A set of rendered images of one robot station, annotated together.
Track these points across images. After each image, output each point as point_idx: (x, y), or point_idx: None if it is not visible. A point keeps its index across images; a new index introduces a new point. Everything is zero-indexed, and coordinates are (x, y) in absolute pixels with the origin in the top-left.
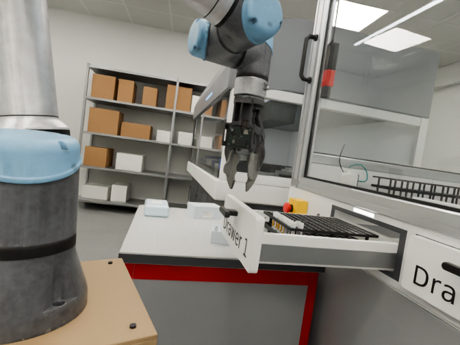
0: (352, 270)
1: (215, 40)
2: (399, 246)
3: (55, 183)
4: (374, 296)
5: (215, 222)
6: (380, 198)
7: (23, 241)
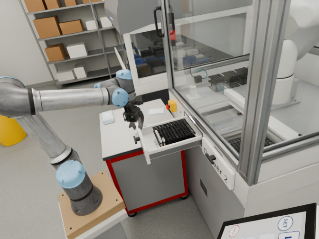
0: None
1: None
2: (201, 137)
3: (82, 181)
4: (199, 150)
5: None
6: (195, 117)
7: (82, 195)
